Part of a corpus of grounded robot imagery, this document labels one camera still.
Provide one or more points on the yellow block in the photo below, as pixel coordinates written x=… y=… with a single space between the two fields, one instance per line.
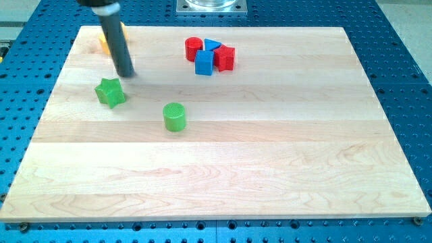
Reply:
x=103 y=41

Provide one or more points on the light wooden board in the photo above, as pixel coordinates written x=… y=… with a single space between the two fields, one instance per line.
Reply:
x=294 y=131

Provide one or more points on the blue triangle block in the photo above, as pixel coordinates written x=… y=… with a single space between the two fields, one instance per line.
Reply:
x=211 y=45

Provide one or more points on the right board stop screw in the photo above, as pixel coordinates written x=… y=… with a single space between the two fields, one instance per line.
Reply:
x=417 y=221

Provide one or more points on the green star block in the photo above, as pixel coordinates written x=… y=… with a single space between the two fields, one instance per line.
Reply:
x=110 y=92

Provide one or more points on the left board stop screw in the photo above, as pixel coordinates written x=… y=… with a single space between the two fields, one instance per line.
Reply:
x=24 y=227

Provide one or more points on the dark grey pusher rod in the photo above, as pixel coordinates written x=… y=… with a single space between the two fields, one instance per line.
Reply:
x=117 y=45

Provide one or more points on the green cylinder block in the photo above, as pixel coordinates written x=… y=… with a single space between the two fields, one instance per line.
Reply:
x=174 y=115

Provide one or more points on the board stop screw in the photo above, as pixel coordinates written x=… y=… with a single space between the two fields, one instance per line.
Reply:
x=24 y=227
x=417 y=221

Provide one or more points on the red star block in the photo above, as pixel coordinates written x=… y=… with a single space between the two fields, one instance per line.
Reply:
x=224 y=58

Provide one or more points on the white rod collar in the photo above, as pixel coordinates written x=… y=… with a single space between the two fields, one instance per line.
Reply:
x=107 y=10

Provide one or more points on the red cylinder block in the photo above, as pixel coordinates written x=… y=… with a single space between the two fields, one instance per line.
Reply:
x=192 y=46

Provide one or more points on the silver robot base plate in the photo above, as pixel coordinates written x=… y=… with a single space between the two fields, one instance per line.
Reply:
x=223 y=7

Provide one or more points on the blue cube block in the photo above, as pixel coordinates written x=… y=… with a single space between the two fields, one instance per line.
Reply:
x=204 y=63

